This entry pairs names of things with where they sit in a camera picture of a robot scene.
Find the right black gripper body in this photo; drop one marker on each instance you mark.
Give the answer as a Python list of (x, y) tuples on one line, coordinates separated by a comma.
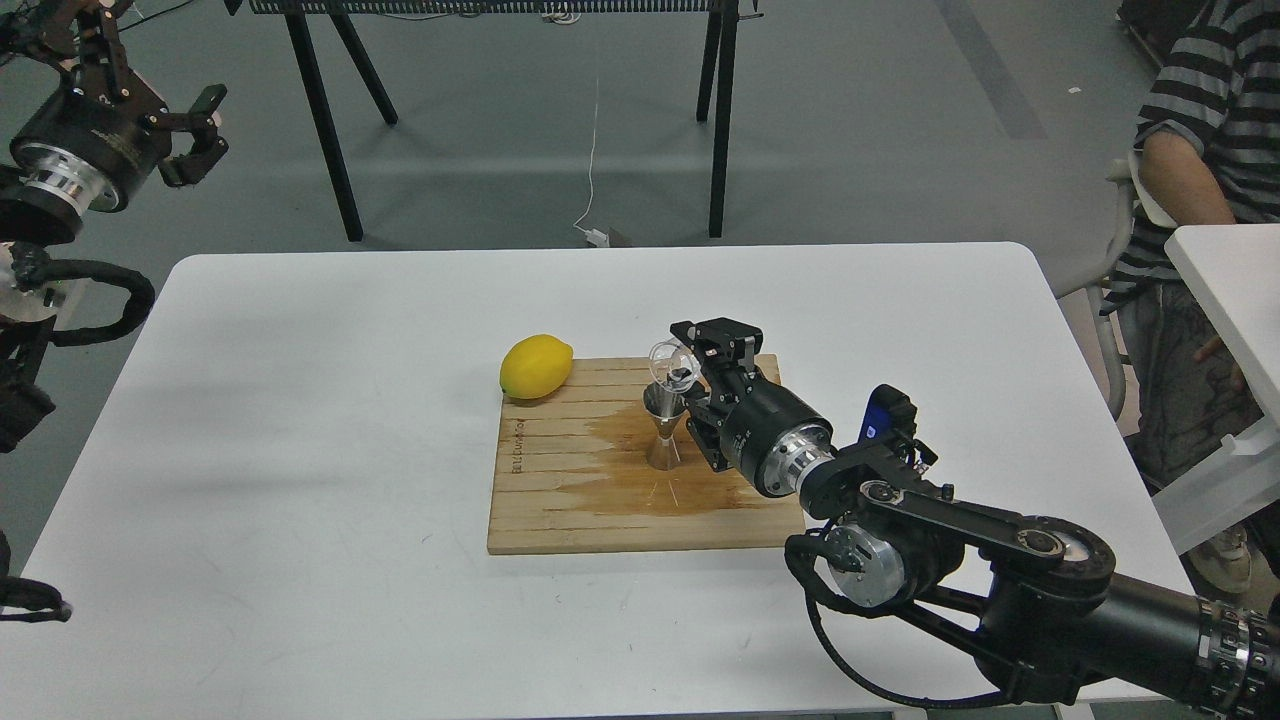
[(770, 436)]

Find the person in striped shirt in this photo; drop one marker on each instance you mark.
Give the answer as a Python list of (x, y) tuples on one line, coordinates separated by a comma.
[(1206, 139)]

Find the white side table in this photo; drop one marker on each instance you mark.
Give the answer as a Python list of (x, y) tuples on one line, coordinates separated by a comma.
[(1232, 270)]

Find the wooden cutting board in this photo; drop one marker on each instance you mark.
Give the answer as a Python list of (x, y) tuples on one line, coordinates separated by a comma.
[(571, 476)]

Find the clear glass measuring cup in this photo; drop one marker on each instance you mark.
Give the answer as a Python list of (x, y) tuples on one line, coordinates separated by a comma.
[(672, 363)]

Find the black metal table frame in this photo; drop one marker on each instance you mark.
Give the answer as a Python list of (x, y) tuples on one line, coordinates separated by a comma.
[(380, 131)]

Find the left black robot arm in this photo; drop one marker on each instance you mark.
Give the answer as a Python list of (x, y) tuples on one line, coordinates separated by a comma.
[(55, 302)]

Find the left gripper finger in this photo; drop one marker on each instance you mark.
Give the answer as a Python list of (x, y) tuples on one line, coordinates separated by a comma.
[(81, 41), (201, 122)]

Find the white office chair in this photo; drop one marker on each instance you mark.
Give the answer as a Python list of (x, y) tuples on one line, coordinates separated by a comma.
[(1132, 199)]

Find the steel double jigger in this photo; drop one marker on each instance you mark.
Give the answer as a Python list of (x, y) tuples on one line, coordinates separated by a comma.
[(665, 408)]

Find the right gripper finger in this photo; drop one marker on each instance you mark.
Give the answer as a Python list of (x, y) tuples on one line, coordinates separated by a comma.
[(725, 349), (704, 425)]

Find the yellow lemon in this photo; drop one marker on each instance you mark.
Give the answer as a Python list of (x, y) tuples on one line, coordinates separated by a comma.
[(535, 367)]

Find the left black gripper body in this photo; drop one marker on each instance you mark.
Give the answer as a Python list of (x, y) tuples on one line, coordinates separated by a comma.
[(77, 154)]

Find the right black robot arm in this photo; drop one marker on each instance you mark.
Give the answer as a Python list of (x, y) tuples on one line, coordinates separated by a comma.
[(1035, 601)]

